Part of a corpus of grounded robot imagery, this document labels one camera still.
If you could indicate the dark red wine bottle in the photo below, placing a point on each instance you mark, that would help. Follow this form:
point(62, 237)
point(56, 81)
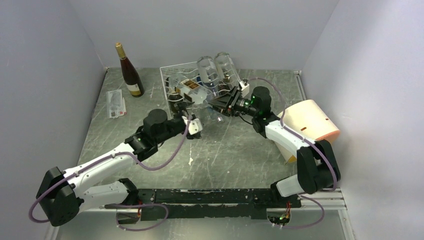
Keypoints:
point(129, 73)

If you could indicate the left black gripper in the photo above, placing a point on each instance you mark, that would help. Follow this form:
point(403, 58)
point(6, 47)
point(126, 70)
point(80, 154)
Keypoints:
point(182, 107)

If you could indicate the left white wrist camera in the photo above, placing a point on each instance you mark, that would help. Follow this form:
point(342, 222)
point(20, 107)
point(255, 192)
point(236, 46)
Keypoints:
point(193, 124)

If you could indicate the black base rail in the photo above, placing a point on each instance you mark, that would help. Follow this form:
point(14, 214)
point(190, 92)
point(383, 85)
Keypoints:
point(255, 203)

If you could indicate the clear bottle orange label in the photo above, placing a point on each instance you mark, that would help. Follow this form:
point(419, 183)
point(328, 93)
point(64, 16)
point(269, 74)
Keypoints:
point(184, 85)

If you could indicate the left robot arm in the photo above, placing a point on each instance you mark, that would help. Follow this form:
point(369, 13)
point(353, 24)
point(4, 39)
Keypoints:
point(63, 194)

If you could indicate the blue vodka bottle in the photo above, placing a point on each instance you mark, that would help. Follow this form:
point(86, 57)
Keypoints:
point(213, 114)

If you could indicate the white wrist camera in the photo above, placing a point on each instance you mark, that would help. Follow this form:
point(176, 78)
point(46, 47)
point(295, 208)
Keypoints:
point(193, 124)
point(244, 87)

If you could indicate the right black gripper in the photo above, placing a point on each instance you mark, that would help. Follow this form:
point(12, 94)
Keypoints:
point(226, 104)

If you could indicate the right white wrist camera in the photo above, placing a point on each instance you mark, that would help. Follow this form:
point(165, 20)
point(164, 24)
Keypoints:
point(244, 87)

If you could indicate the white wire wine rack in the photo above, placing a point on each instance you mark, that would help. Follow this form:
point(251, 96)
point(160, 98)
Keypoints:
point(190, 71)

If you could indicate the dark bottle silver cap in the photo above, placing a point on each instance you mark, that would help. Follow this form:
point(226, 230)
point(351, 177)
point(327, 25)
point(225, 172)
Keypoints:
point(223, 88)

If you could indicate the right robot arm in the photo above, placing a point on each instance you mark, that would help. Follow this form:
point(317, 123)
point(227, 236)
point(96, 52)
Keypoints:
point(317, 167)

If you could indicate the cream cylindrical container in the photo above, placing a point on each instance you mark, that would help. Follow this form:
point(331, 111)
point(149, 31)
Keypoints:
point(308, 119)

